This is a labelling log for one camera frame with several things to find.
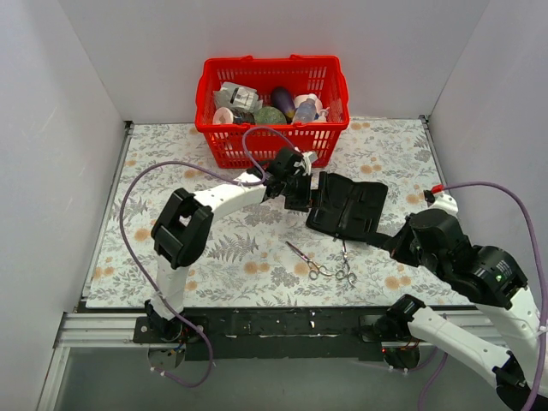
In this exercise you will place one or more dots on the white pump bottle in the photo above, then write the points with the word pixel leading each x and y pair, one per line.
pixel 322 115

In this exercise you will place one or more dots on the white paper cup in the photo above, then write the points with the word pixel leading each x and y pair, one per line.
pixel 223 115

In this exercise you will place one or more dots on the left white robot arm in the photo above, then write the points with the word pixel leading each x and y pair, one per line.
pixel 183 227

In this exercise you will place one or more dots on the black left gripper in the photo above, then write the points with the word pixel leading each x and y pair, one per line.
pixel 297 193

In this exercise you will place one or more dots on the aluminium frame rail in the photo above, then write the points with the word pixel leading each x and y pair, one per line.
pixel 292 333

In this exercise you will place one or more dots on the silver straight hair scissors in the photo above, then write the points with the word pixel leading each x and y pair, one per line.
pixel 345 272

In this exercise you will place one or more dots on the silver thinning scissors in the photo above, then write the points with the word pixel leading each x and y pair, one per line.
pixel 315 270

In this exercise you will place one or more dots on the black table edge rail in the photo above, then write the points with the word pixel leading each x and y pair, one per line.
pixel 209 330

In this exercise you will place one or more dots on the black zip tool case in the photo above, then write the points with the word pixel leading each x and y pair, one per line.
pixel 347 210

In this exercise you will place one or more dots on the red plastic shopping basket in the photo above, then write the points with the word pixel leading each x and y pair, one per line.
pixel 320 75

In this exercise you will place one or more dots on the green round melon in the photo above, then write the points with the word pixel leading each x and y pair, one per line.
pixel 269 115

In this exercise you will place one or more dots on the purple eggplant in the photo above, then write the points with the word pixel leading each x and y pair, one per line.
pixel 282 99

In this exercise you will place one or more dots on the crumpled silver foil pouch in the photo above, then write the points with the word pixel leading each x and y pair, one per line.
pixel 237 97

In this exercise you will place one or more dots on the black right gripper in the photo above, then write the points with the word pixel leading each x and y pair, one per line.
pixel 398 245

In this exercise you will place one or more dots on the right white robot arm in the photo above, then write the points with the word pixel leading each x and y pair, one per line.
pixel 499 333

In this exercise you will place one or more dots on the clear plastic bottle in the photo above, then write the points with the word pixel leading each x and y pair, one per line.
pixel 306 112

